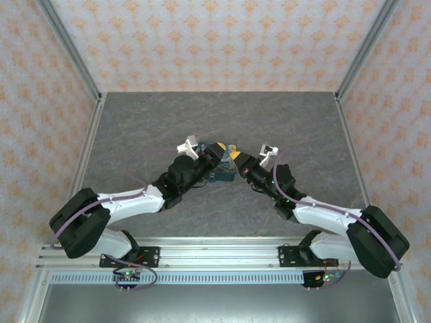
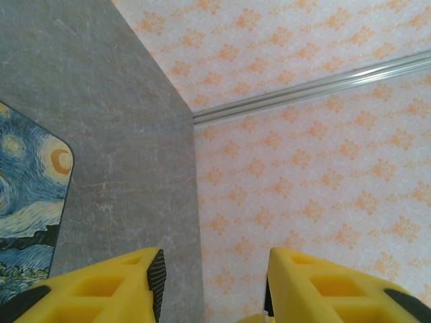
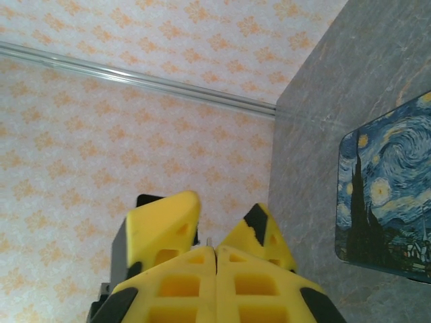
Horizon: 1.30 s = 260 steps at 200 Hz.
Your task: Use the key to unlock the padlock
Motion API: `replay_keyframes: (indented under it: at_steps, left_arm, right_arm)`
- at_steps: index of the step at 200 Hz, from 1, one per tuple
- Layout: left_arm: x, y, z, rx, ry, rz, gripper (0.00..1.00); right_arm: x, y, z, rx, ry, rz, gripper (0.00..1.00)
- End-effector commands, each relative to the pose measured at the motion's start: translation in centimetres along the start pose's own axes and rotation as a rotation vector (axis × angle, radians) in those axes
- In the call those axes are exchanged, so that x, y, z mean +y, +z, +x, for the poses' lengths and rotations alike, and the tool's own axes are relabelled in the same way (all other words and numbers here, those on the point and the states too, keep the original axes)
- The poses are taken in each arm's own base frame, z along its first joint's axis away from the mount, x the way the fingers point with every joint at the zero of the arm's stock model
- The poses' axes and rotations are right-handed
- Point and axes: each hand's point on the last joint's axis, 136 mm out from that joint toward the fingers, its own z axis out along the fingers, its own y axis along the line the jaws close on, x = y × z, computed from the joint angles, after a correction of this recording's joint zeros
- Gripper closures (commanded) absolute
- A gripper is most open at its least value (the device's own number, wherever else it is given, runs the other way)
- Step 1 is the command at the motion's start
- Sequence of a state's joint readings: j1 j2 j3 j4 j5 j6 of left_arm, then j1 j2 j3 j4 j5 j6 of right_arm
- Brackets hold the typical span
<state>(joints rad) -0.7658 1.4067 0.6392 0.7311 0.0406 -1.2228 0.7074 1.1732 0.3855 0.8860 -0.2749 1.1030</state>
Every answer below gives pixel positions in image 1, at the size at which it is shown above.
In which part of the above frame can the starry night painted box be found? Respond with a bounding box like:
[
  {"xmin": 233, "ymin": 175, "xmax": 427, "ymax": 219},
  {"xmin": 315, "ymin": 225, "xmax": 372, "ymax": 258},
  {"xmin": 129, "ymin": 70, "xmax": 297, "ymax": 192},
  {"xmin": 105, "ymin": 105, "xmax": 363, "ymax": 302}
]
[{"xmin": 196, "ymin": 140, "xmax": 238, "ymax": 183}]

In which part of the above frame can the grey metal panel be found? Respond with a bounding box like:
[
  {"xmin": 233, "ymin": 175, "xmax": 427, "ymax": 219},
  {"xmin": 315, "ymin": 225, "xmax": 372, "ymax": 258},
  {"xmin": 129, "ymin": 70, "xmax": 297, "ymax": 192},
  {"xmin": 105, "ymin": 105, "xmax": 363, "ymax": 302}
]
[{"xmin": 36, "ymin": 283, "xmax": 402, "ymax": 323}]

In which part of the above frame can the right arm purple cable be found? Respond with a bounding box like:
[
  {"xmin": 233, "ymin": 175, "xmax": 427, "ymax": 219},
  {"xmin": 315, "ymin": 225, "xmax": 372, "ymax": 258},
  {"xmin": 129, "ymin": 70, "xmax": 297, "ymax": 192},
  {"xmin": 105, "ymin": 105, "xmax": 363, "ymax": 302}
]
[{"xmin": 272, "ymin": 147, "xmax": 403, "ymax": 291}]

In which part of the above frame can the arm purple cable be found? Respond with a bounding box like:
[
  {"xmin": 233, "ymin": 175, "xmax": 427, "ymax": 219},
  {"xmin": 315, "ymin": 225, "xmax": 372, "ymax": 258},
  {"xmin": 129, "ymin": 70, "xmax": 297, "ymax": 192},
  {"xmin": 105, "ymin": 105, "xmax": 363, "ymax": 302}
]
[
  {"xmin": 49, "ymin": 147, "xmax": 180, "ymax": 292},
  {"xmin": 272, "ymin": 147, "xmax": 403, "ymax": 291}
]

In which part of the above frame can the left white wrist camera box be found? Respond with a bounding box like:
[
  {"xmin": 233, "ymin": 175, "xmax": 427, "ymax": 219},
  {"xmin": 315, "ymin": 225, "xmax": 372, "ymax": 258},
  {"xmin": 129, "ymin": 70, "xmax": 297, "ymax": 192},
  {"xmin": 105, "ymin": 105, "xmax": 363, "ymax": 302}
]
[{"xmin": 175, "ymin": 135, "xmax": 200, "ymax": 161}]

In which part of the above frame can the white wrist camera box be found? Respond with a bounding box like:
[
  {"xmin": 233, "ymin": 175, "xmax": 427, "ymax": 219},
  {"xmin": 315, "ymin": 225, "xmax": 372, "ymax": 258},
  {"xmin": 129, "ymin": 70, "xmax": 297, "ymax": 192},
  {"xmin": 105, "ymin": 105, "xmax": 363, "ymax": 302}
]
[
  {"xmin": 175, "ymin": 135, "xmax": 200, "ymax": 161},
  {"xmin": 259, "ymin": 143, "xmax": 280, "ymax": 168}
]

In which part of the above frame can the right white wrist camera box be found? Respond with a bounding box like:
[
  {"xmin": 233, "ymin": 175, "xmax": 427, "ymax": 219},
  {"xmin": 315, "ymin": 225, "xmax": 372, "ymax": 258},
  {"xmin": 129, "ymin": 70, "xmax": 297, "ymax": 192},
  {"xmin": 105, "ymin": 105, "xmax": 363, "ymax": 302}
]
[{"xmin": 259, "ymin": 143, "xmax": 280, "ymax": 168}]

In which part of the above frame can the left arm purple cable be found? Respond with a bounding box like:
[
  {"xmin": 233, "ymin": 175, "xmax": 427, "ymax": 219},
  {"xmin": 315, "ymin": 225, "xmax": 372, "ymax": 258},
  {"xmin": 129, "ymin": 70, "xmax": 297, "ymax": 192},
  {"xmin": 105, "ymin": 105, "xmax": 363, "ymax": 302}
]
[{"xmin": 49, "ymin": 147, "xmax": 180, "ymax": 292}]

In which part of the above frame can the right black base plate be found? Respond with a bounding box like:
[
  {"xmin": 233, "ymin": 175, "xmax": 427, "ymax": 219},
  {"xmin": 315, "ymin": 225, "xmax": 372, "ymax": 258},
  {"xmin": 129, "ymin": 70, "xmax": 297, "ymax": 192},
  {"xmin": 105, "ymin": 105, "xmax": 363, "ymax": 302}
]
[{"xmin": 278, "ymin": 245, "xmax": 339, "ymax": 268}]

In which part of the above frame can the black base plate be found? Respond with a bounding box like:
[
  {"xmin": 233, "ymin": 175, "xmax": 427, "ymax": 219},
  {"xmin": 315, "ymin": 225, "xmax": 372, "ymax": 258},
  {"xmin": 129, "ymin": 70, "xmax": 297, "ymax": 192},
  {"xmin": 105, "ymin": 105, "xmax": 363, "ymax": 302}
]
[
  {"xmin": 98, "ymin": 246, "xmax": 161, "ymax": 268},
  {"xmin": 278, "ymin": 245, "xmax": 339, "ymax": 268}
]

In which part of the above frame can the aluminium table edge rail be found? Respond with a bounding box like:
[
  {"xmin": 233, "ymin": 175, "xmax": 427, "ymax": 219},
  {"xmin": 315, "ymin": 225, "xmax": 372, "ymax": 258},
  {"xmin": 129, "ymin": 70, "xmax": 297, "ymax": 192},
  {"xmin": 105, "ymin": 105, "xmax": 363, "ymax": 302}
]
[
  {"xmin": 334, "ymin": 93, "xmax": 385, "ymax": 244},
  {"xmin": 52, "ymin": 93, "xmax": 107, "ymax": 244}
]

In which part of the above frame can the aluminium mounting rail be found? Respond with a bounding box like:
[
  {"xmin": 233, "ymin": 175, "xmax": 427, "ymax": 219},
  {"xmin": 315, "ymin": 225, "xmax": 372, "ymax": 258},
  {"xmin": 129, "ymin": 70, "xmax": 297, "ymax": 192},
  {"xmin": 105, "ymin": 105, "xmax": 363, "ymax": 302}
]
[{"xmin": 35, "ymin": 236, "xmax": 403, "ymax": 271}]

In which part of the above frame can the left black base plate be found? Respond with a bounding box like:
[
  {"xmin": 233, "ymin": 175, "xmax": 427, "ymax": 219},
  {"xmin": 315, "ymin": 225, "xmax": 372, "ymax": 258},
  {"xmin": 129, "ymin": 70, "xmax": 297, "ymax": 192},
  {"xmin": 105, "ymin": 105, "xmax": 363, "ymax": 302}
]
[{"xmin": 98, "ymin": 246, "xmax": 161, "ymax": 268}]

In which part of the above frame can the grey slotted cable duct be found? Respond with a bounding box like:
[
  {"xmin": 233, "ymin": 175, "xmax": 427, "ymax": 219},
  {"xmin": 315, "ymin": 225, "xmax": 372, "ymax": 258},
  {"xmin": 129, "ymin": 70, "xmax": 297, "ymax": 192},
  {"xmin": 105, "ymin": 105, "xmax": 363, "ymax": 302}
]
[{"xmin": 49, "ymin": 272, "xmax": 306, "ymax": 285}]

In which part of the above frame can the aluminium frame post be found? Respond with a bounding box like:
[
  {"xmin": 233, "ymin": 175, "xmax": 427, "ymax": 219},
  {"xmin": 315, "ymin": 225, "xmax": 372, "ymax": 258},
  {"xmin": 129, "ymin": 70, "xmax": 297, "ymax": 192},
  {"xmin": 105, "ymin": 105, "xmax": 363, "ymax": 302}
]
[
  {"xmin": 334, "ymin": 0, "xmax": 403, "ymax": 102},
  {"xmin": 34, "ymin": 0, "xmax": 104, "ymax": 102}
]

